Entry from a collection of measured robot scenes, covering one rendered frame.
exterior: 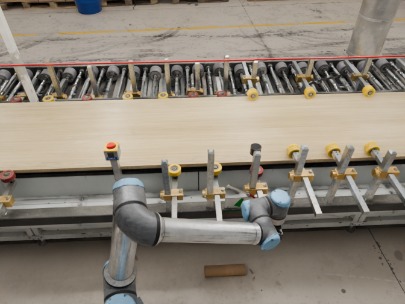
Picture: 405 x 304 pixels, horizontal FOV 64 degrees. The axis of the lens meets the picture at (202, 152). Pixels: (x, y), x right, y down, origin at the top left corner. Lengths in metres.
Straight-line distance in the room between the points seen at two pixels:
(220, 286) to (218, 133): 1.11
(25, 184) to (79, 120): 0.56
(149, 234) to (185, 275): 1.49
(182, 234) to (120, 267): 0.44
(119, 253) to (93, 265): 1.32
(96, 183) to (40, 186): 0.36
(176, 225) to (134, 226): 0.15
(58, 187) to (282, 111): 1.66
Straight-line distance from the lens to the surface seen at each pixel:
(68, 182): 2.28
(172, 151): 2.10
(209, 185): 1.87
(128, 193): 1.17
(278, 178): 2.24
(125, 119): 2.41
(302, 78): 2.84
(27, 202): 2.45
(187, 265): 2.62
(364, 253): 2.96
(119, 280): 1.61
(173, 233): 1.16
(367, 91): 2.86
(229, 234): 1.26
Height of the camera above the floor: 2.31
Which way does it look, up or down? 43 degrees down
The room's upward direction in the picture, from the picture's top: straight up
